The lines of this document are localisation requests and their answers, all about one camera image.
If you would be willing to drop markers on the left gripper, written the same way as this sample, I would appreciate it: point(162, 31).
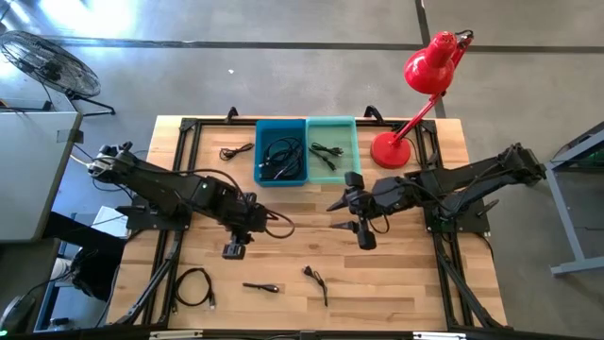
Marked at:
point(250, 217)

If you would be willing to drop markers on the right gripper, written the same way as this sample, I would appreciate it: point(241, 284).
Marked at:
point(377, 200)

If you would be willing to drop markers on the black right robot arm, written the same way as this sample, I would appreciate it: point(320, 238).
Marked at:
point(472, 177)

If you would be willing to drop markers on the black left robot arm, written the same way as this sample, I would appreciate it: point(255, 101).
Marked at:
point(156, 184)

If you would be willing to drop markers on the teal plastic bin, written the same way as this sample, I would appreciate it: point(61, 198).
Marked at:
point(347, 137)

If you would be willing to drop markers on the red desk lamp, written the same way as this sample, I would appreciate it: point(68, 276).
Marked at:
point(389, 150)

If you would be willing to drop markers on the blue plastic bin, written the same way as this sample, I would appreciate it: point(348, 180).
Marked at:
point(264, 130)

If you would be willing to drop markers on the black table clamp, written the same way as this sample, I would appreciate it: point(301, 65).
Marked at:
point(373, 113)
point(231, 114)

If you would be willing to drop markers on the grey side table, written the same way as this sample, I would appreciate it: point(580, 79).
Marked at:
point(33, 175)

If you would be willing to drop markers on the black floor fan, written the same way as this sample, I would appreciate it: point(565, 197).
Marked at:
point(52, 66)

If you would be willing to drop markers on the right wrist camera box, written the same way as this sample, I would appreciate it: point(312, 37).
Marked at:
point(354, 180)

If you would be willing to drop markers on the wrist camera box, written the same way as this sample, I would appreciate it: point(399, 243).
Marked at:
point(354, 180)
point(234, 251)

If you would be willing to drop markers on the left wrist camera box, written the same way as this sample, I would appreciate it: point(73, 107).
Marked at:
point(234, 251)

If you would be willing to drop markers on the black aluminium table frame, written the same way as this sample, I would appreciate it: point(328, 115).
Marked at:
point(212, 122)

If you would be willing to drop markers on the silver metal bracket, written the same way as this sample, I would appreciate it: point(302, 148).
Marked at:
point(174, 335)
point(441, 336)

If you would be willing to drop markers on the grey metal table frame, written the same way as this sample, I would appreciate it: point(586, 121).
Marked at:
point(568, 226)

